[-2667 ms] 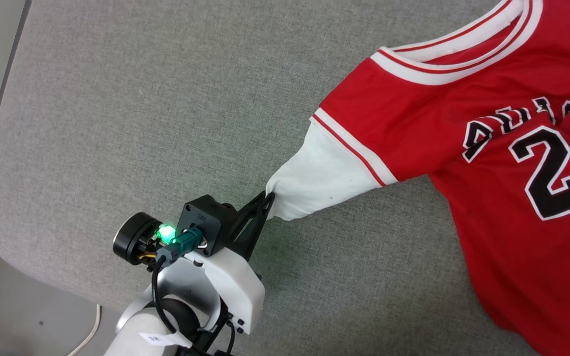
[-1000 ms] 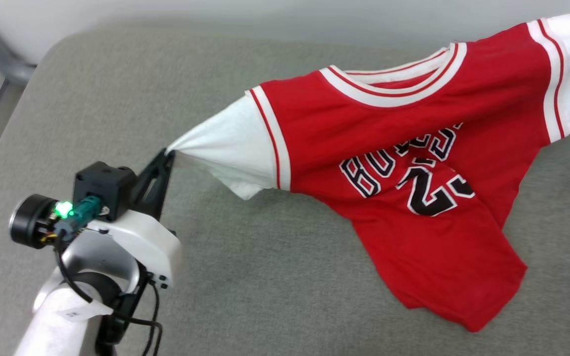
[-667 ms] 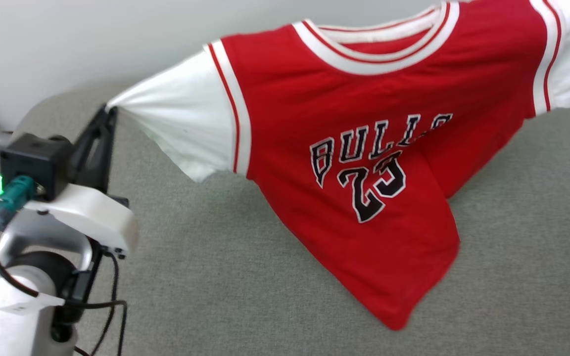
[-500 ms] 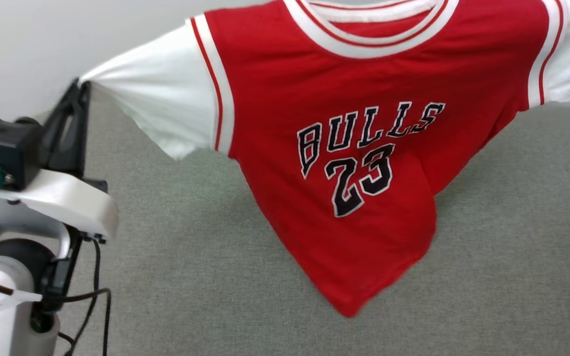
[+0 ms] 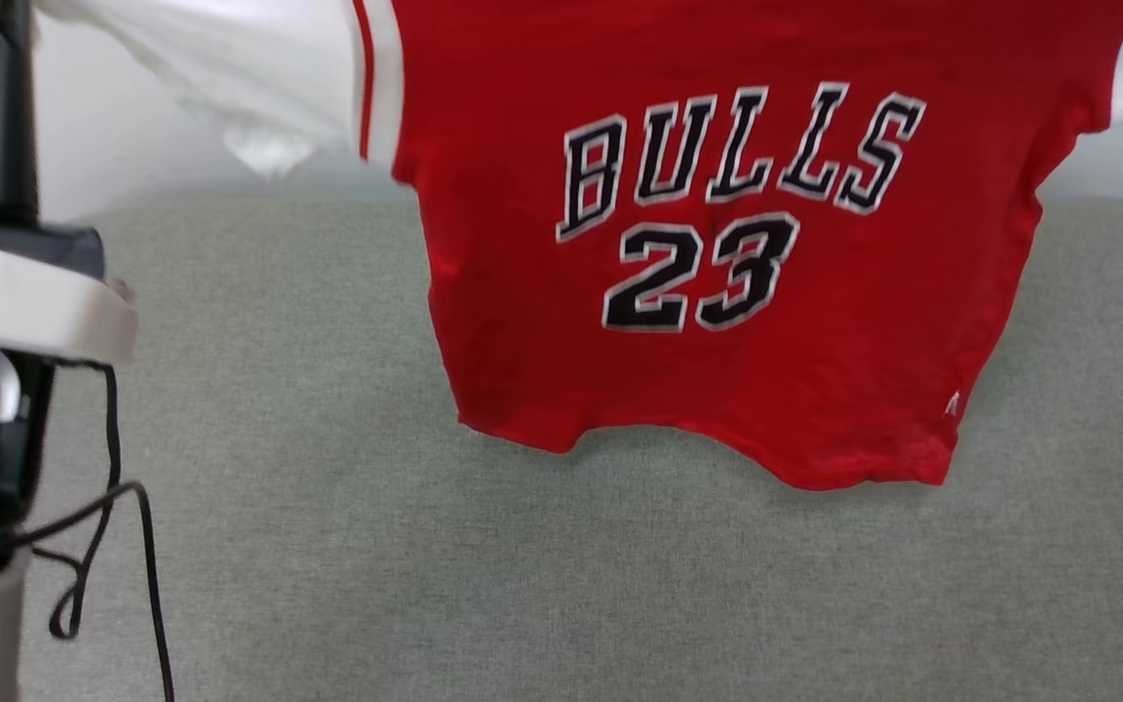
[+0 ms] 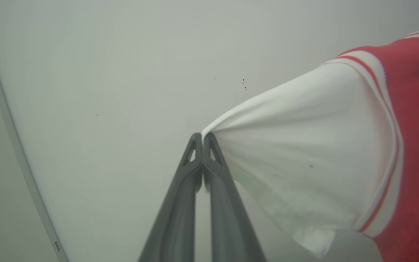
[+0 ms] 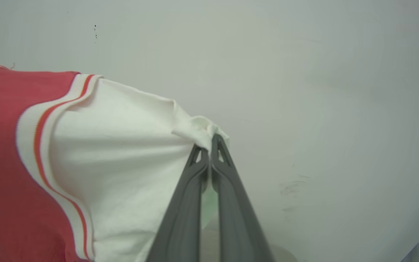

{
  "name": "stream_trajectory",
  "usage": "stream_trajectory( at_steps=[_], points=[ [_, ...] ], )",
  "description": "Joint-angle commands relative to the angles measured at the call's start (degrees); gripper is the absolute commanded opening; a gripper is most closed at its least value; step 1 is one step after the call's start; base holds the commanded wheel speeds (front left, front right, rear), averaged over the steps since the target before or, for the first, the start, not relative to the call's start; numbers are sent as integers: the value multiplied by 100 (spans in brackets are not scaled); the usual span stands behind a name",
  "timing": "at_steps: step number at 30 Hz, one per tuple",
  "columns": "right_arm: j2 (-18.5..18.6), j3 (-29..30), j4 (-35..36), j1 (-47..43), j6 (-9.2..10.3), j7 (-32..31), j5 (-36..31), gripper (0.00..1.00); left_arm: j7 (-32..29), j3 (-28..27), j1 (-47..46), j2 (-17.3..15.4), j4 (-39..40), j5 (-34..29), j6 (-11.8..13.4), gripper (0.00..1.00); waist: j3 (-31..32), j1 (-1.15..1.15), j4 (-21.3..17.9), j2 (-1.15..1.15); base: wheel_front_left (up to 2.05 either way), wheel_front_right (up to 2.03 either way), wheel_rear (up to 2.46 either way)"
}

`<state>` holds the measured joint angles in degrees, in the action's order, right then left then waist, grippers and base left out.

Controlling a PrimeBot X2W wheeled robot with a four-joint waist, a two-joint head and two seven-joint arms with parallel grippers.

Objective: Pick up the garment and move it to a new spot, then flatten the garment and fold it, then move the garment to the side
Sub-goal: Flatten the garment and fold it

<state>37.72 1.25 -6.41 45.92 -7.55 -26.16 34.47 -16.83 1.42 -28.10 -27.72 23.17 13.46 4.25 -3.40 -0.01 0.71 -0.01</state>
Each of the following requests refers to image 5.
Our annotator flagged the red Bulls 23 jersey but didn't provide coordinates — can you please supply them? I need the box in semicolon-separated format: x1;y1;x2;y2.
35;0;1123;491

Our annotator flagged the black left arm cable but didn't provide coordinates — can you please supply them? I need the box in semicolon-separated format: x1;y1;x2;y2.
23;361;175;702

